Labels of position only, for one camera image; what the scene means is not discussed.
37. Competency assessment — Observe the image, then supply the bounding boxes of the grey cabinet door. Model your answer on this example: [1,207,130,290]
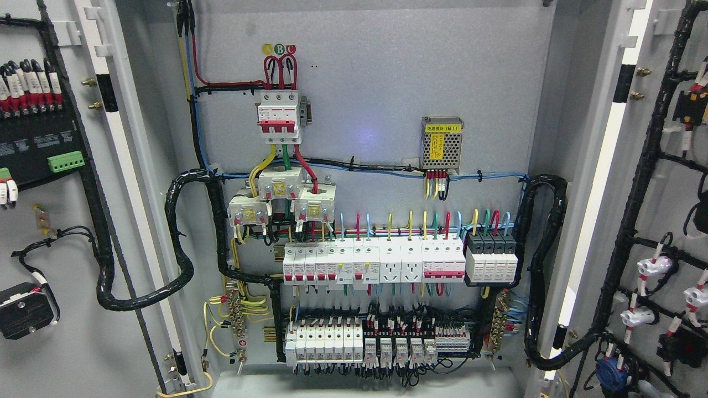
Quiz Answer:
[2,1,175,397]
[515,1,706,397]

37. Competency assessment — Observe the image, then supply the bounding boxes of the white current transformers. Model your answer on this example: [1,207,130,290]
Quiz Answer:
[228,166,336,230]

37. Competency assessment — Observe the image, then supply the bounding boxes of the white socket breaker row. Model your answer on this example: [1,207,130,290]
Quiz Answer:
[282,236,465,289]

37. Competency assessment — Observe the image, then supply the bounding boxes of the metal mesh power supply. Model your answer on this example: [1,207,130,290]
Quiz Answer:
[420,116,464,170]

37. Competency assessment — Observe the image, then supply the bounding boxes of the red white main breaker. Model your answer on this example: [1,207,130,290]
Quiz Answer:
[257,90,311,145]

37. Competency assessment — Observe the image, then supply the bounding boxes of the black white surge protector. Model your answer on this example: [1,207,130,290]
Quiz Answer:
[465,232,518,288]

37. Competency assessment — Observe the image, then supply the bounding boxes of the white lower breaker row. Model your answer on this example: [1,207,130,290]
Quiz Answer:
[285,318,364,370]

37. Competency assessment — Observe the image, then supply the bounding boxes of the lower relay terminal row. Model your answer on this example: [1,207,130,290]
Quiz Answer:
[354,304,471,387]

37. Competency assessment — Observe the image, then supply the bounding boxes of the brass ground terminal bar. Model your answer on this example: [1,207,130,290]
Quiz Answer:
[488,290,509,353]

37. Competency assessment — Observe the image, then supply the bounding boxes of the black digital power meter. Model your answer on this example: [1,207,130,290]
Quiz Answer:
[1,100,88,191]

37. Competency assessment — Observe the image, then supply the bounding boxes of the black corrugated cable conduit right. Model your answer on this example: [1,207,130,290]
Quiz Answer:
[520,174,587,371]

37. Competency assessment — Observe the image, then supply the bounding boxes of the black corrugated cable conduit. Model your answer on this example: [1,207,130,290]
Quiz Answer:
[520,174,587,371]
[97,169,285,363]

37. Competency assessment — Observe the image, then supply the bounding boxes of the black corrugated cable conduit left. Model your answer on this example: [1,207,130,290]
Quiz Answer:
[97,169,285,363]

